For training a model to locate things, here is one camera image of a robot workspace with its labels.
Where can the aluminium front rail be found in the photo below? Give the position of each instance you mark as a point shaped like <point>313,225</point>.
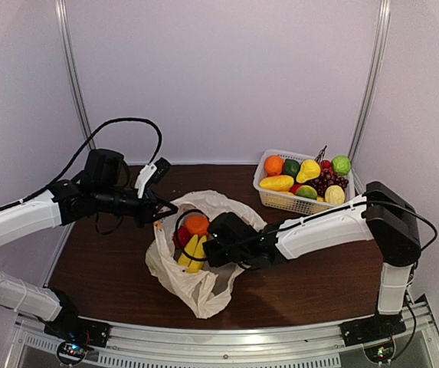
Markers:
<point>316,345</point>

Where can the green lime in basket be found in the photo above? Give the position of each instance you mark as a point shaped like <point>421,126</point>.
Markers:
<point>291,167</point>

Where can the green apple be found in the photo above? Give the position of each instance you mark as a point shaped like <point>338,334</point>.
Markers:
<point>341,165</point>

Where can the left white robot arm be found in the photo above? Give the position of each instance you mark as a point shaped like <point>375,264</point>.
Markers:
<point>61,203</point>

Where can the orange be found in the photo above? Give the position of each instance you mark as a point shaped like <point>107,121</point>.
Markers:
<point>273,165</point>
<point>197,225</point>

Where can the red grape bunch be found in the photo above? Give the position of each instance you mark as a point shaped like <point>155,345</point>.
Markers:
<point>327,176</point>

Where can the yellow lemon in basket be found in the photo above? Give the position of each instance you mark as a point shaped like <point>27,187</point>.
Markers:
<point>335,195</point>

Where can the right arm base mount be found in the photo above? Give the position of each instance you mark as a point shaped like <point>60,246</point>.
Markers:
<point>376,334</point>

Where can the aluminium corner post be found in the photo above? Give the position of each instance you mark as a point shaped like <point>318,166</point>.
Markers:
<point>71,67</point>
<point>378,53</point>

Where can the yellow banana bunch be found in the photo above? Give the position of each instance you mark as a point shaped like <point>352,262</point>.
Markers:
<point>193,255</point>

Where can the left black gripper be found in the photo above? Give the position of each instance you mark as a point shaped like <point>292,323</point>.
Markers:
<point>146,208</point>

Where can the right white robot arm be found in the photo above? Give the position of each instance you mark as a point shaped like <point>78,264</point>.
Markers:
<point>378,215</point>

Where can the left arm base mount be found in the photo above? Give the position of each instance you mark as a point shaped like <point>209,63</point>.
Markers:
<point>79,337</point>

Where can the red apple in basket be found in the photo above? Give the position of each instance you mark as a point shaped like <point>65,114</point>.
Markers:
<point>294,188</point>

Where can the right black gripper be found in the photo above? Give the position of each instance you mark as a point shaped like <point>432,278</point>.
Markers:
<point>214,259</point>

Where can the left aluminium corner post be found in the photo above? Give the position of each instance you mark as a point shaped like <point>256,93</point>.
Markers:
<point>71,67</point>

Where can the red apple in bag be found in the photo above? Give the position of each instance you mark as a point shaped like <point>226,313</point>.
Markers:
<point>181,237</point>

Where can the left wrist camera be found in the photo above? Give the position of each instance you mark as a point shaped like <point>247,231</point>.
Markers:
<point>151,173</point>

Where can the green yellow mango in basket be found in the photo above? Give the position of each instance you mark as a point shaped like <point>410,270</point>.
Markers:
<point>306,191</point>

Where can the beige plastic bag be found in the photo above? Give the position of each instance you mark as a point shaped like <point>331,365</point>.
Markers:
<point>208,291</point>

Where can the orange in basket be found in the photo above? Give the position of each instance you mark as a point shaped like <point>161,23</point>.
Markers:
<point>273,165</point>

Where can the right aluminium corner post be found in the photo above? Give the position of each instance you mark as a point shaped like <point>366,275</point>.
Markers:
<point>378,53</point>

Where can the white plastic basket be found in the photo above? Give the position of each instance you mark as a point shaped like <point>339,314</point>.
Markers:
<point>287,200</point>

